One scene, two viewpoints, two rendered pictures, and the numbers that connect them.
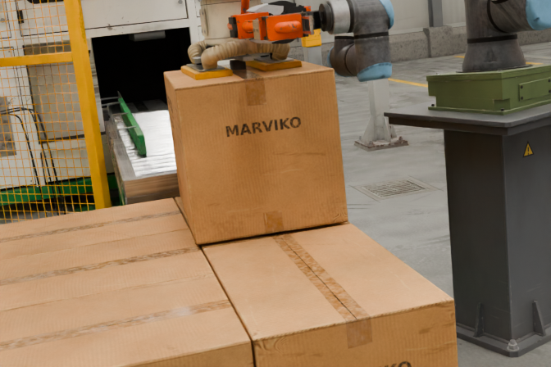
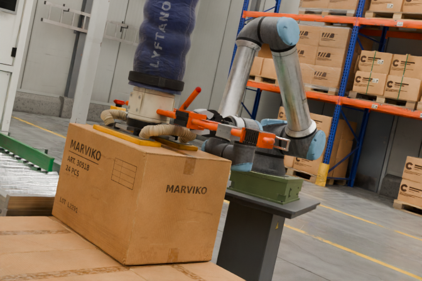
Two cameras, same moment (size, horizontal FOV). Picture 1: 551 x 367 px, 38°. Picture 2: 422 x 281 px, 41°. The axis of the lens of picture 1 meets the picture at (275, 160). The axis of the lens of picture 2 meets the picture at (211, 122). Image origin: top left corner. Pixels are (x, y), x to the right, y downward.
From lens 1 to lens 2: 1.07 m
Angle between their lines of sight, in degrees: 32
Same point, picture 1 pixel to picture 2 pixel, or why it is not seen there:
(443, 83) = (243, 175)
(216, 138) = (159, 191)
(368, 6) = (253, 126)
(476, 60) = (264, 166)
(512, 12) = (299, 146)
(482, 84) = (272, 183)
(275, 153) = (188, 209)
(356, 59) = (234, 155)
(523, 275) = not seen: outside the picture
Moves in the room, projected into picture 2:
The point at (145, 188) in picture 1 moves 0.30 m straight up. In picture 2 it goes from (23, 204) to (36, 134)
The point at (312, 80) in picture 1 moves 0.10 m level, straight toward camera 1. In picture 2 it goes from (220, 165) to (233, 171)
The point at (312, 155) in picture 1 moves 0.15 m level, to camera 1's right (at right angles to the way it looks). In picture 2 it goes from (206, 213) to (238, 216)
